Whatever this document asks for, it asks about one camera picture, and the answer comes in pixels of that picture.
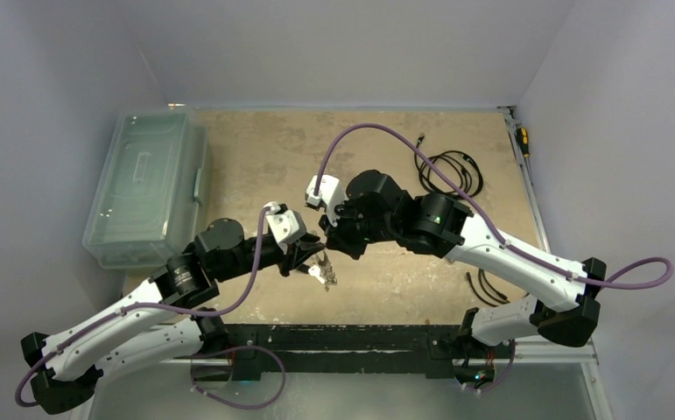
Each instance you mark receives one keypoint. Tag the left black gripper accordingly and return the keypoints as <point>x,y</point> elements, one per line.
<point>298,252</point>

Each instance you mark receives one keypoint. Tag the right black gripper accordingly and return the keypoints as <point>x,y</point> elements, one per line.
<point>342,230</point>

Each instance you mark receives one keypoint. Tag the silver key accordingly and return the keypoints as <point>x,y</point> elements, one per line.
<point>316,272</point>

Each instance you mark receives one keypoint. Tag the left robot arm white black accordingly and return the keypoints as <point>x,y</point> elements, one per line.
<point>174,312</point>

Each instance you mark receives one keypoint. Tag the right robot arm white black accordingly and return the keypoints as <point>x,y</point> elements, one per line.
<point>373,208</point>

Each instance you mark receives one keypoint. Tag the clear plastic storage bin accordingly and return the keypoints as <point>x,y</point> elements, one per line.
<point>151,191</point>

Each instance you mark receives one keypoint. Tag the yellow black screwdriver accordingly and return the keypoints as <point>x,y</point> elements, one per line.
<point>522,140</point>

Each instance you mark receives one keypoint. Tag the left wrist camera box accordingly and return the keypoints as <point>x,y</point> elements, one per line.
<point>285,225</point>

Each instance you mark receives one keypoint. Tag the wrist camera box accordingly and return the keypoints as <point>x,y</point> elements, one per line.
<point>328,193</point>
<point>285,225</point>

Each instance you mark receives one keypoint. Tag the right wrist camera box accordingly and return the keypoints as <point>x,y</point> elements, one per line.
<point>328,193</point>

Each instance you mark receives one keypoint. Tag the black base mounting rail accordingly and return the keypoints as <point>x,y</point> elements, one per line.
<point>434,351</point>

